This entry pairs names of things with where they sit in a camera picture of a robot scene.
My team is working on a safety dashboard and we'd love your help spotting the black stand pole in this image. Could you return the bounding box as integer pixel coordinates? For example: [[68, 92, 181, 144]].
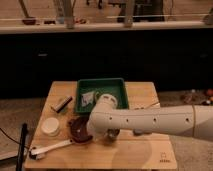
[[16, 123, 28, 171]]

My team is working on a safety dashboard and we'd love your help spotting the red bowl on shelf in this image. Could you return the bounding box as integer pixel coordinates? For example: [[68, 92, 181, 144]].
[[22, 18, 36, 25]]

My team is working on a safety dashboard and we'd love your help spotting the blue sponge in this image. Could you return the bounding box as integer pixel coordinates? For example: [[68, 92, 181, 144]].
[[133, 129, 152, 136]]

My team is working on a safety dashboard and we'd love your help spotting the green plastic tray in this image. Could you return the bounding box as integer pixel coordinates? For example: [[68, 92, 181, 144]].
[[75, 78, 129, 114]]

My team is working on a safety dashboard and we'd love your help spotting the white round container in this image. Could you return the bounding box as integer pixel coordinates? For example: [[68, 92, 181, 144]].
[[41, 117, 60, 136]]

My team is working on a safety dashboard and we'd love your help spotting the dark red bowl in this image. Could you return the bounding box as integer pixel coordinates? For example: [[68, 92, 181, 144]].
[[68, 116, 92, 143]]

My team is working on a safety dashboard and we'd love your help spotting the dark rectangular block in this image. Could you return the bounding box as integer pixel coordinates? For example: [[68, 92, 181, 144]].
[[51, 96, 72, 113]]

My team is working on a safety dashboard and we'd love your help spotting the white handled brush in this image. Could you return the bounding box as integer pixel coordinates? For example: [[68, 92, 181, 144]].
[[29, 139, 73, 160]]

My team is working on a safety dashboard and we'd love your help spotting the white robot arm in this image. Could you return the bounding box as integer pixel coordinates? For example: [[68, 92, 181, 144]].
[[87, 94, 213, 141]]

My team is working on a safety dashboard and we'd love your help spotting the small metal cup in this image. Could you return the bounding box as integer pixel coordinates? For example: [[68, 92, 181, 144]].
[[107, 129, 120, 140]]

